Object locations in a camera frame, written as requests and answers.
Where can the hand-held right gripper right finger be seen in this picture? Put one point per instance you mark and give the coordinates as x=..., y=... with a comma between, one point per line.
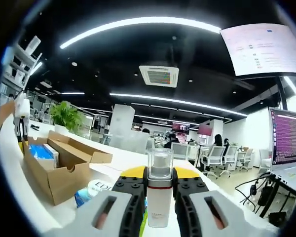
x=190, y=185

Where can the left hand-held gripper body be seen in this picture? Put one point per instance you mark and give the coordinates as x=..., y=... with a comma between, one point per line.
x=22, y=107

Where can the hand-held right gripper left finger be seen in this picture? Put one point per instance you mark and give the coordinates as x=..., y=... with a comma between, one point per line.
x=128, y=185

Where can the blue tissue pack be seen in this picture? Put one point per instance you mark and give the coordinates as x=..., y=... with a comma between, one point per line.
x=42, y=153

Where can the black green sachet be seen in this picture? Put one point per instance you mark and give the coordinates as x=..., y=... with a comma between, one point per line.
x=144, y=214

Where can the white pump bottle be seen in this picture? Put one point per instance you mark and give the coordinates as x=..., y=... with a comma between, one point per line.
x=159, y=202

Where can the soft wet wipes pack item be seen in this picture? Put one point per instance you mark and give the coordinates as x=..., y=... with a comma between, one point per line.
x=88, y=195

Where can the brown cardboard shoe box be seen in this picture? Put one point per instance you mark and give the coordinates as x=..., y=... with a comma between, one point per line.
x=64, y=180

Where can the white box on rack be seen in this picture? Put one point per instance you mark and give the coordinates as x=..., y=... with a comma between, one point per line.
x=33, y=45

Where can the small flat black object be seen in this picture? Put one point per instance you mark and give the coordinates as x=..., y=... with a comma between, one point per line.
x=35, y=127

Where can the white office chair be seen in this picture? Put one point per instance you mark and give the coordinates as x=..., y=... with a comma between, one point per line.
x=215, y=155
x=246, y=156
x=179, y=151
x=230, y=154

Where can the frosted partition panel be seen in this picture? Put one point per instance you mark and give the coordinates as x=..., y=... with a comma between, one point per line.
x=125, y=143

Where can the potted green plant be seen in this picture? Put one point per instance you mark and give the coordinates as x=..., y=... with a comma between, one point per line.
x=66, y=116

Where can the white metal shelf rack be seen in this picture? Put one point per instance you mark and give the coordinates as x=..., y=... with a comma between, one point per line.
x=22, y=55

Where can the curved ceiling light strip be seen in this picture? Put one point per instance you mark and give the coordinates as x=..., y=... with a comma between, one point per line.
x=162, y=99
x=138, y=20

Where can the desktop monitor with purple text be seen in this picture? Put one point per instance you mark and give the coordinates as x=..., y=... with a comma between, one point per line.
x=288, y=138

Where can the ceiling air conditioner vent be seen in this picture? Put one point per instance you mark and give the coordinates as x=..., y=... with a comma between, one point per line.
x=159, y=76

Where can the pink paper sheet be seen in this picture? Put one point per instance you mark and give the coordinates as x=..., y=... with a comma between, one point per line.
x=261, y=49

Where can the red wall screen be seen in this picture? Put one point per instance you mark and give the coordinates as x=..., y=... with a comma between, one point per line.
x=204, y=130
x=181, y=128

